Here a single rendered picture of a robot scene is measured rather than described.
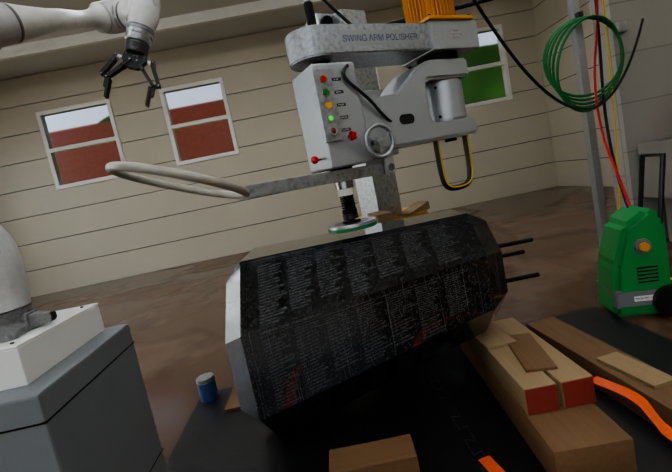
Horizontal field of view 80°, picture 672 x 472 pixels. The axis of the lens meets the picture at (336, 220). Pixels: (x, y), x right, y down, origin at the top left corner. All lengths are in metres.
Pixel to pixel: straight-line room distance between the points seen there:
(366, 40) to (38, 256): 8.38
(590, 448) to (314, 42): 1.67
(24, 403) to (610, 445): 1.52
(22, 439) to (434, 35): 1.96
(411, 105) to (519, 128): 7.15
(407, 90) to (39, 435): 1.68
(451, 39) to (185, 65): 6.81
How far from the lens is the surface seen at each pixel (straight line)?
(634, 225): 2.68
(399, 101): 1.88
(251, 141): 7.98
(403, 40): 1.97
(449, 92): 2.10
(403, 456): 1.57
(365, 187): 2.57
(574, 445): 1.58
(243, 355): 1.61
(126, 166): 1.39
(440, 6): 2.17
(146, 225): 8.50
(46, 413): 1.04
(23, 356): 1.09
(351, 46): 1.80
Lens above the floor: 1.09
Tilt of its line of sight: 6 degrees down
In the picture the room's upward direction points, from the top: 12 degrees counter-clockwise
